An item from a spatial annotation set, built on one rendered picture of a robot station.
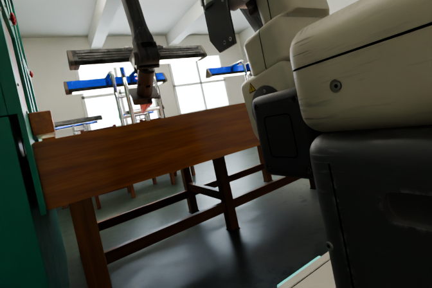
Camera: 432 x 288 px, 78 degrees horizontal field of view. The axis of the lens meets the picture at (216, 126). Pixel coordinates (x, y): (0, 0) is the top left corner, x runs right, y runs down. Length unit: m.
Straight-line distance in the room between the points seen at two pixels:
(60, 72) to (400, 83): 6.27
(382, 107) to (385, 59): 0.04
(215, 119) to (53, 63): 5.61
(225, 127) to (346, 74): 0.77
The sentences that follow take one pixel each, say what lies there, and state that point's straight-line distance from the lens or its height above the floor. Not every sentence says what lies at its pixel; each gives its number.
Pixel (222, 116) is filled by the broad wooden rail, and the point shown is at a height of 0.73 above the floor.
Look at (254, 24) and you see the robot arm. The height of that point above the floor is 1.07.
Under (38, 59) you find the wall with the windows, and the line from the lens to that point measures 6.44.
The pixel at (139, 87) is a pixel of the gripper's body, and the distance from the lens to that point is 0.98.
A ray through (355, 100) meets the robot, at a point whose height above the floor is 0.72.
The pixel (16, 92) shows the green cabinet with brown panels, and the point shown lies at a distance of 0.83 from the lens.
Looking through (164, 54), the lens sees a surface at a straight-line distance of 1.29.
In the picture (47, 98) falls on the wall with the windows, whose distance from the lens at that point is 6.26.
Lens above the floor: 0.73
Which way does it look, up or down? 2 degrees down
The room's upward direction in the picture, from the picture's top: 12 degrees counter-clockwise
